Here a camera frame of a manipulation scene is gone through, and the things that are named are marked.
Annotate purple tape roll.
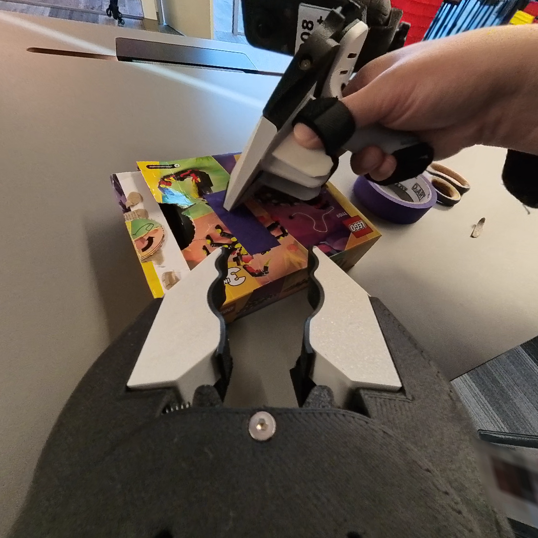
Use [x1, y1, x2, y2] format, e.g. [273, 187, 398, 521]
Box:
[353, 170, 438, 224]

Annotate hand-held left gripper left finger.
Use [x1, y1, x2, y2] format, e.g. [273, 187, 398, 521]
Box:
[126, 248, 230, 398]

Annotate dark table cable cover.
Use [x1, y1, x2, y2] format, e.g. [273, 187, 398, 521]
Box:
[115, 37, 262, 75]

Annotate yellow purple toy set box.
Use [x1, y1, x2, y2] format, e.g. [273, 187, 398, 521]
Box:
[110, 152, 382, 323]

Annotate stack of red bins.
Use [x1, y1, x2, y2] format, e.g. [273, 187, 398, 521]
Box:
[399, 0, 447, 43]

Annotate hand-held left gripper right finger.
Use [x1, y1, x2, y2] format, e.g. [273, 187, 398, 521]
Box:
[300, 246, 402, 398]

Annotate person's right forearm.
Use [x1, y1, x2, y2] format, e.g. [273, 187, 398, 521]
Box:
[502, 147, 538, 211]

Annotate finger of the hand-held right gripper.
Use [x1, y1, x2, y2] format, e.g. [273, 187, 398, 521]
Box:
[223, 114, 295, 212]
[258, 139, 337, 201]

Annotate grey yellow scissors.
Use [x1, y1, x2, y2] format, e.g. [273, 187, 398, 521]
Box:
[426, 162, 470, 207]

